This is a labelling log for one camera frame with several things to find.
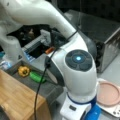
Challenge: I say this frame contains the silver toaster oven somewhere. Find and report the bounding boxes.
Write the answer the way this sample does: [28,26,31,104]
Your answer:
[65,10,120,72]

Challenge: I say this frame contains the green toy vegetable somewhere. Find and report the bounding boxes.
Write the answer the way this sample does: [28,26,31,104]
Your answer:
[30,72,45,83]

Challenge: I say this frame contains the yellow toy pepper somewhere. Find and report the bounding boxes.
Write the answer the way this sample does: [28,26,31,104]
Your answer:
[18,66,30,77]

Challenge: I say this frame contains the wooden drawer cabinet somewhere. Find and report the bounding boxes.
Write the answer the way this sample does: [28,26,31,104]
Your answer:
[0,70,51,120]

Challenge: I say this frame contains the pink frying pan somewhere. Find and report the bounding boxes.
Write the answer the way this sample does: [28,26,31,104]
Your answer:
[97,82,120,107]

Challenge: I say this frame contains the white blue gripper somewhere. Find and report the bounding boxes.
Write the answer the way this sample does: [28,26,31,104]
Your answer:
[60,96,100,120]

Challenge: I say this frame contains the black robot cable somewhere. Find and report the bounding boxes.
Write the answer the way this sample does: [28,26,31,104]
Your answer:
[31,29,81,120]

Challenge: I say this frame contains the orange toy carrot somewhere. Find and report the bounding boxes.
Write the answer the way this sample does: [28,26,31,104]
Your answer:
[45,47,55,54]

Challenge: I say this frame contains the grey drawer box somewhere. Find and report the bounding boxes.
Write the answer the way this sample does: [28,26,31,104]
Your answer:
[7,61,63,105]

